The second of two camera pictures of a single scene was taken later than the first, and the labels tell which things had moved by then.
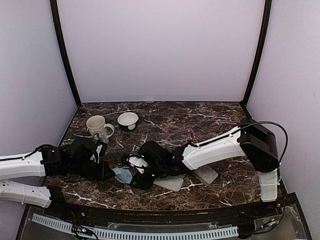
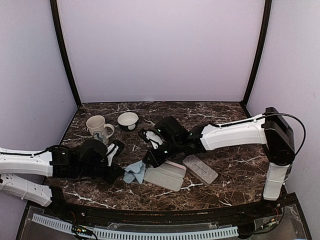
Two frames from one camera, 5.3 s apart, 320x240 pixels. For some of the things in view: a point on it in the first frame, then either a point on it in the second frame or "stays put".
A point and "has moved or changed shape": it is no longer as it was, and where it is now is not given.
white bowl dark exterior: (128, 120) stays put
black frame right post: (267, 18) stays put
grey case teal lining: (206, 174) stays put
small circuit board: (83, 230) stays put
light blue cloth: (123, 174) has moved or changed shape
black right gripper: (143, 184) -> (156, 160)
